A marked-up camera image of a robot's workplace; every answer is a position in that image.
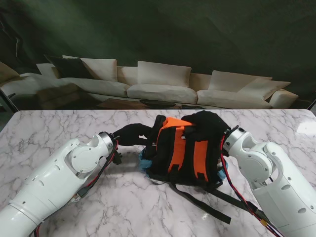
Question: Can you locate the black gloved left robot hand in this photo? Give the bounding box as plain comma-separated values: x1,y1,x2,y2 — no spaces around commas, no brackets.
112,123,155,147

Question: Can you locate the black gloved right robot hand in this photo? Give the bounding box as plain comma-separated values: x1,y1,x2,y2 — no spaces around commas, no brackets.
182,110,233,146

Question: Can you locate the orange and blue backpack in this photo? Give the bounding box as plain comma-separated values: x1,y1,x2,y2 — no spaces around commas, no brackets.
138,115,264,225

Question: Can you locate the dark wooden coffee table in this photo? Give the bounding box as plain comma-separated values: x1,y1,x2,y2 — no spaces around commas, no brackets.
95,98,207,110

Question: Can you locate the cream sofa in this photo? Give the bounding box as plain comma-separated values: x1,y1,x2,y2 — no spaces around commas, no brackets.
0,54,299,110

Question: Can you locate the dark sofa cushion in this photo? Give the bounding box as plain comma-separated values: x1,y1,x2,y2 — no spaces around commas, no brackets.
44,55,95,79

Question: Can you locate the tan armchair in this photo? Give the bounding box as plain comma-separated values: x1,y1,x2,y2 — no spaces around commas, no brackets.
0,61,22,86

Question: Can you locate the red black left arm cable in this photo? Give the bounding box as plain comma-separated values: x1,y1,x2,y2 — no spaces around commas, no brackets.
31,139,119,237

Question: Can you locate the red black arm cable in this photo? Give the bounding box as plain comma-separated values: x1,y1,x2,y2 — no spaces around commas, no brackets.
31,139,119,237
220,135,284,237

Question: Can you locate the red black right arm cable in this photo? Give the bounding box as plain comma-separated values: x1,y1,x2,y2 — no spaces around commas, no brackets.
220,135,284,237

